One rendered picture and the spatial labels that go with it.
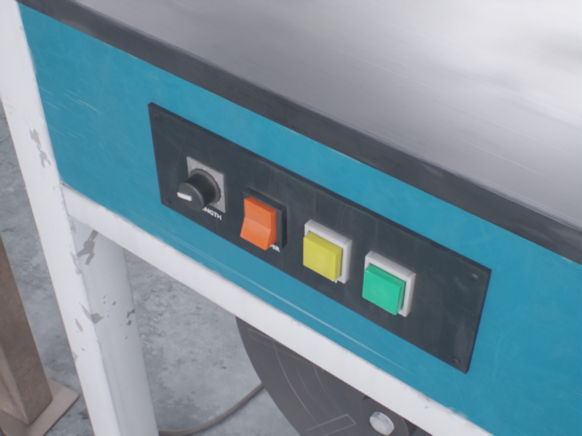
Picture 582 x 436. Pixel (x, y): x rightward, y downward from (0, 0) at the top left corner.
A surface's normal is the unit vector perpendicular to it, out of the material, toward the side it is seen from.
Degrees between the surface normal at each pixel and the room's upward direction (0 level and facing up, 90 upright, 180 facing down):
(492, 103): 0
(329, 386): 90
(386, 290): 90
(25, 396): 90
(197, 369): 0
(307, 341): 90
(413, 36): 0
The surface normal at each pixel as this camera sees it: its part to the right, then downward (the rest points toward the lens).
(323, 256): -0.61, 0.55
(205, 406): 0.00, -0.73
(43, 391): 0.87, 0.34
